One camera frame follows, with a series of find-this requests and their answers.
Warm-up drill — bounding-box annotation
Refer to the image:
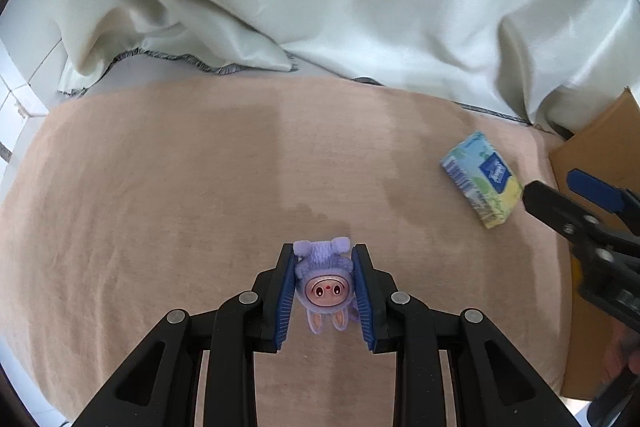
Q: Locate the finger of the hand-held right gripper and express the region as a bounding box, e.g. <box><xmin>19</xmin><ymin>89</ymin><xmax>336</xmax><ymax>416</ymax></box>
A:
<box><xmin>524</xmin><ymin>181</ymin><xmax>608</xmax><ymax>253</ymax></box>
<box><xmin>567</xmin><ymin>169</ymin><xmax>640</xmax><ymax>235</ymax></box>

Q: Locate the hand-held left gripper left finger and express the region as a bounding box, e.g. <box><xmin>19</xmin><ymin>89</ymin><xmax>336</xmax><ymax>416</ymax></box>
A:
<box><xmin>72</xmin><ymin>244</ymin><xmax>300</xmax><ymax>427</ymax></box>

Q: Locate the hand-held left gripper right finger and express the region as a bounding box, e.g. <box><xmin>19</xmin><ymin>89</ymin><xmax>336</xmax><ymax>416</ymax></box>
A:
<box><xmin>351</xmin><ymin>244</ymin><xmax>573</xmax><ymax>427</ymax></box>

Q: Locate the purple plush toy keychain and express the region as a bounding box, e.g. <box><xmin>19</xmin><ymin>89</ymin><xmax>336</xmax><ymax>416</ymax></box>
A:
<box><xmin>292</xmin><ymin>236</ymin><xmax>358</xmax><ymax>334</ymax></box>

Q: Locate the brown cardboard box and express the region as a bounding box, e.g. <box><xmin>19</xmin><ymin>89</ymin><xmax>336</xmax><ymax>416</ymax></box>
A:
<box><xmin>549</xmin><ymin>87</ymin><xmax>640</xmax><ymax>403</ymax></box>

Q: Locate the green yellow tissue pack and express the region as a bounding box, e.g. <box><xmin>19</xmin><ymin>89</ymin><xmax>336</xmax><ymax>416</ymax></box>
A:
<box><xmin>440</xmin><ymin>130</ymin><xmax>525</xmax><ymax>230</ymax></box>

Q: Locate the person's right hand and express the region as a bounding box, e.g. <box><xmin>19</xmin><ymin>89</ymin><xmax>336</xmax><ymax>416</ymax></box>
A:
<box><xmin>602</xmin><ymin>323</ymin><xmax>640</xmax><ymax>385</ymax></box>

